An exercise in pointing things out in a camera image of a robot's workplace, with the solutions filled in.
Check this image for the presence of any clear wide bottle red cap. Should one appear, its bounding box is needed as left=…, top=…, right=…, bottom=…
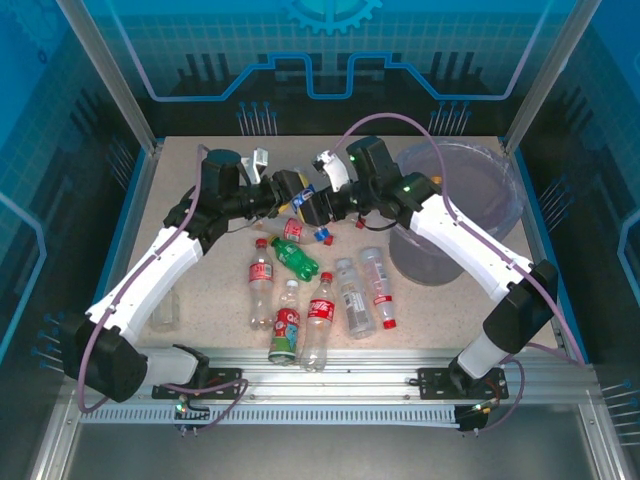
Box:
left=358, top=246, right=400, bottom=331

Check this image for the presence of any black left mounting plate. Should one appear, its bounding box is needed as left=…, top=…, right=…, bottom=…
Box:
left=151, top=366, right=245, bottom=401

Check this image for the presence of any black mounting plate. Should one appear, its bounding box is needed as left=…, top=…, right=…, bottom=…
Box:
left=151, top=366, right=245, bottom=401
left=417, top=366, right=510, bottom=401

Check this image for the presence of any small red label cola bottle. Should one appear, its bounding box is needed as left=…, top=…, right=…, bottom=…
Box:
left=248, top=238, right=275, bottom=332

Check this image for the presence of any grey round bin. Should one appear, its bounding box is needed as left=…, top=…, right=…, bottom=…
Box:
left=388, top=139, right=526, bottom=287

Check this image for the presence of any clear bottle white label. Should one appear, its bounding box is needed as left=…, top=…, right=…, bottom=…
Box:
left=333, top=257, right=377, bottom=341

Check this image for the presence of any aluminium lower frame rail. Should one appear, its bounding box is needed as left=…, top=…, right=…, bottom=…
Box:
left=27, top=394, right=84, bottom=480
left=577, top=394, right=624, bottom=480

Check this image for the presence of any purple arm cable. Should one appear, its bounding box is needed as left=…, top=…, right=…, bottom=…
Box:
left=74, top=143, right=250, bottom=432
left=332, top=112, right=586, bottom=434

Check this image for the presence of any black connector block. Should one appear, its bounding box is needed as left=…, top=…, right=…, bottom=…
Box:
left=455, top=399, right=501, bottom=435
left=172, top=394, right=211, bottom=436

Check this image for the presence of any large Coca-Cola bottle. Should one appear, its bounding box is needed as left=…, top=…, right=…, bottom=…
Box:
left=299, top=271, right=337, bottom=374

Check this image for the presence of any green Sprite bottle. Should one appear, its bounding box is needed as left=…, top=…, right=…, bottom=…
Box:
left=267, top=234, right=321, bottom=281

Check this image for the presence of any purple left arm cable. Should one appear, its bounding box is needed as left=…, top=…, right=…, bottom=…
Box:
left=74, top=143, right=250, bottom=432

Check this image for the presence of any aluminium front rail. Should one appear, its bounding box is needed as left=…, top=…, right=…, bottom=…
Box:
left=64, top=346, right=601, bottom=407

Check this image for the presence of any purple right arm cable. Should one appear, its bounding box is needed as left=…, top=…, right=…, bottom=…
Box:
left=332, top=112, right=586, bottom=434

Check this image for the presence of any blue label Pepsi bottle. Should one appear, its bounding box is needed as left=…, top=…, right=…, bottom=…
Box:
left=290, top=183, right=332, bottom=242

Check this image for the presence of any thin black wire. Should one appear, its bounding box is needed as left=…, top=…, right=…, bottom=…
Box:
left=224, top=217, right=274, bottom=235
left=357, top=212, right=401, bottom=232

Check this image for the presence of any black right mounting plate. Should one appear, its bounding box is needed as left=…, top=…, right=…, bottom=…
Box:
left=417, top=366, right=510, bottom=401

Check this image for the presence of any aluminium frame post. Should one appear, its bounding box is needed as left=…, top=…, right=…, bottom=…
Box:
left=498, top=0, right=600, bottom=156
left=55, top=0, right=164, bottom=154

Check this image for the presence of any aluminium blue side rail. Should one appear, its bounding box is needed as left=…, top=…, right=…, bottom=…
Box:
left=499, top=142, right=594, bottom=365
left=74, top=142, right=166, bottom=364

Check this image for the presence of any white slotted cable duct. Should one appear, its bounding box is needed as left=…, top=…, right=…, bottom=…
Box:
left=79, top=403, right=464, bottom=427

